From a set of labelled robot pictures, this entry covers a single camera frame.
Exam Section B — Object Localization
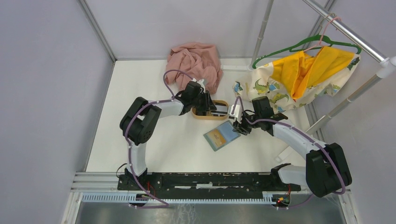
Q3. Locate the gold VIP card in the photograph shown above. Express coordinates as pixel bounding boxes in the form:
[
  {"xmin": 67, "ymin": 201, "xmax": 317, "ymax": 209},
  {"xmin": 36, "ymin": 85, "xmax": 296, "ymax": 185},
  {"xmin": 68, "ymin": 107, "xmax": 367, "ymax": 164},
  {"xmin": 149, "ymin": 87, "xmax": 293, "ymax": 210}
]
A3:
[{"xmin": 205, "ymin": 129, "xmax": 227, "ymax": 149}]

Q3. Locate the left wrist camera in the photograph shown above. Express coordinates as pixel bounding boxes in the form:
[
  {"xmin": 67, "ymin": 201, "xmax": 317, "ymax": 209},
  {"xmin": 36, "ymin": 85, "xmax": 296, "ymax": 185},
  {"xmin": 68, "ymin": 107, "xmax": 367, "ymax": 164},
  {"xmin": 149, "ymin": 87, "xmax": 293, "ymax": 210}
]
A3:
[{"xmin": 196, "ymin": 79, "xmax": 207, "ymax": 92}]

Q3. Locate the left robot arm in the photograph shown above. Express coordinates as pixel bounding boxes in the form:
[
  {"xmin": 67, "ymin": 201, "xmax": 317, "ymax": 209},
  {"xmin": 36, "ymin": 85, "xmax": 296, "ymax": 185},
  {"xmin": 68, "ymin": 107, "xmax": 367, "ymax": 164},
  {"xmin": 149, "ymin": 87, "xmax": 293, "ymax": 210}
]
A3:
[{"xmin": 120, "ymin": 80, "xmax": 229, "ymax": 190}]

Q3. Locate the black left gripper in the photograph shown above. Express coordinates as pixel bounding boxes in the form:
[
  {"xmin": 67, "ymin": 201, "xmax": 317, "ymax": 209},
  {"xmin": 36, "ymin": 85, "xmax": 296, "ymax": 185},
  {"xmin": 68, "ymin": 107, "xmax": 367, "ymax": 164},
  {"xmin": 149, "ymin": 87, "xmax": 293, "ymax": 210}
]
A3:
[{"xmin": 191, "ymin": 91, "xmax": 217, "ymax": 113}]

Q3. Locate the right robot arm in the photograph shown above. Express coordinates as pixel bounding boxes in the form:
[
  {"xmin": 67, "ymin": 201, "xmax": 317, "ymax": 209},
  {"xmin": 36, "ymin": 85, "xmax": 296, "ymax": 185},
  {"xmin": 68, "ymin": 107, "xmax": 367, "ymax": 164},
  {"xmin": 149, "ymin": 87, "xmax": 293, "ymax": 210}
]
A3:
[{"xmin": 228, "ymin": 96, "xmax": 352, "ymax": 197}]

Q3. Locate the tan oval tray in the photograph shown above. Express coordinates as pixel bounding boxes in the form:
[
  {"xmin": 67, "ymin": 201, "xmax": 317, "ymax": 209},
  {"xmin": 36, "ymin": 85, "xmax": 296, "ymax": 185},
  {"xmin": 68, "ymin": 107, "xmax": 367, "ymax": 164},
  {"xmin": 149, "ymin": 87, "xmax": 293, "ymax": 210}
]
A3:
[{"xmin": 192, "ymin": 100, "xmax": 229, "ymax": 120}]

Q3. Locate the white perforated cable duct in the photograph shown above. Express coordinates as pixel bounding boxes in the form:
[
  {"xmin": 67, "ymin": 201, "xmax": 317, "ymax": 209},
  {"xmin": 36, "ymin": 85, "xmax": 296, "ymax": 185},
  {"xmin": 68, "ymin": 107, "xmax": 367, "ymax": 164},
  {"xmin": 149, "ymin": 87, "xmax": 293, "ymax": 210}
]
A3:
[{"xmin": 82, "ymin": 193, "xmax": 275, "ymax": 205}]

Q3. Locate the metal clothes rack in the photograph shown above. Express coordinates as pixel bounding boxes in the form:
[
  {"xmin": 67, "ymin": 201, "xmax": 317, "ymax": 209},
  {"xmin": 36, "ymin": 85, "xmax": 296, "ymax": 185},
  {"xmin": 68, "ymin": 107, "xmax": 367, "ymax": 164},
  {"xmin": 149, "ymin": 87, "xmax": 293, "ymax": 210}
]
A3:
[{"xmin": 246, "ymin": 0, "xmax": 396, "ymax": 135}]

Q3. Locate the dinosaur print yellow garment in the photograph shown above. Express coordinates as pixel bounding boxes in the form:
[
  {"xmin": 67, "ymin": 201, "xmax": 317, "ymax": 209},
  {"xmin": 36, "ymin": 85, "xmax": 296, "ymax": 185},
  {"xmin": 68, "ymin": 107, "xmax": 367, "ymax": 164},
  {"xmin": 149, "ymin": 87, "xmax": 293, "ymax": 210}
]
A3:
[{"xmin": 233, "ymin": 46, "xmax": 361, "ymax": 113}]

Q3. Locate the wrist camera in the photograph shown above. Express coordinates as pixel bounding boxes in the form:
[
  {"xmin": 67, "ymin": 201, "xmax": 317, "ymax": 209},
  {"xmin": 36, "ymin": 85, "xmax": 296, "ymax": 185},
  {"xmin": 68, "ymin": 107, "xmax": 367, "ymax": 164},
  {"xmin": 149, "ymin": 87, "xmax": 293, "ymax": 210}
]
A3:
[
  {"xmin": 196, "ymin": 79, "xmax": 207, "ymax": 92},
  {"xmin": 228, "ymin": 104, "xmax": 242, "ymax": 122}
]

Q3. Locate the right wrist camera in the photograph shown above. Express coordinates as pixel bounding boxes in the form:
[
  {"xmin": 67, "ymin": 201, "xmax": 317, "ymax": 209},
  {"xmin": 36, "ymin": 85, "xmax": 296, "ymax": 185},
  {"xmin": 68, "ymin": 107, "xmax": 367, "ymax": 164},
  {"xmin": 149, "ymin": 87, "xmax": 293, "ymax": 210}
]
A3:
[{"xmin": 228, "ymin": 104, "xmax": 242, "ymax": 122}]

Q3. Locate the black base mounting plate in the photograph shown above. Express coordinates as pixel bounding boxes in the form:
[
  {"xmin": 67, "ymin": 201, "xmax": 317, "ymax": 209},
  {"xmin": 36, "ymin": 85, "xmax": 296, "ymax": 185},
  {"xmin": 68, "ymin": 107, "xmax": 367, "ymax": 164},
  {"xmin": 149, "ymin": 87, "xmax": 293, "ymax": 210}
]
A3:
[{"xmin": 117, "ymin": 170, "xmax": 301, "ymax": 200}]

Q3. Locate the green clothes hanger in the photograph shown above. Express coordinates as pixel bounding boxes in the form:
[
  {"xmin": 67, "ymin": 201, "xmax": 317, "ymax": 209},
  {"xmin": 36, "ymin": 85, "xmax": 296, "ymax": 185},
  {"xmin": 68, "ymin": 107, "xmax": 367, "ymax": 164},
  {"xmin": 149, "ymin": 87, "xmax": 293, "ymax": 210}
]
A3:
[{"xmin": 251, "ymin": 35, "xmax": 362, "ymax": 69}]

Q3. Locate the pink clothes hanger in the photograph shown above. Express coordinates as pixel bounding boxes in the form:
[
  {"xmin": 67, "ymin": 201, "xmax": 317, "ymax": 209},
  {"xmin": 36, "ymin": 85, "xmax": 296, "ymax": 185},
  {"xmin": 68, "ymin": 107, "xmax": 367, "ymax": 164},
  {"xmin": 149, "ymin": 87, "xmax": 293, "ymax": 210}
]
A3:
[{"xmin": 303, "ymin": 15, "xmax": 342, "ymax": 52}]

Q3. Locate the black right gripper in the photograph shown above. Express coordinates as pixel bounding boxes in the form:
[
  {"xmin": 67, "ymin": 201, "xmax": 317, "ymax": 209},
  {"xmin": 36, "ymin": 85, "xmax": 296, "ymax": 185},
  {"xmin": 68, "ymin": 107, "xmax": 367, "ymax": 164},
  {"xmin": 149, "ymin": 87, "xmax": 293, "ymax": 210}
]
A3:
[{"xmin": 233, "ymin": 111, "xmax": 262, "ymax": 136}]

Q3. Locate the green leather card holder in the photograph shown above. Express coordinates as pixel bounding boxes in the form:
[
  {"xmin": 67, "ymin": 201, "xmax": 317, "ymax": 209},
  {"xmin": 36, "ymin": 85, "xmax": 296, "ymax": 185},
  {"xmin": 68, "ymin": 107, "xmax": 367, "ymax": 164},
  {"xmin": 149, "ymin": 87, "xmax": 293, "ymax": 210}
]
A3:
[{"xmin": 203, "ymin": 121, "xmax": 241, "ymax": 152}]

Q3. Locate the pink crumpled cloth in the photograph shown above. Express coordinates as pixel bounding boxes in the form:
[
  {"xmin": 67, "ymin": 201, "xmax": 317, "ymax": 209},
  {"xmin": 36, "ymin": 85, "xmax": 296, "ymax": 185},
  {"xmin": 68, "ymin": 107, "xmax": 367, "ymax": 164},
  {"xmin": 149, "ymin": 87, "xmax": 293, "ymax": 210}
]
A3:
[{"xmin": 165, "ymin": 42, "xmax": 223, "ymax": 95}]

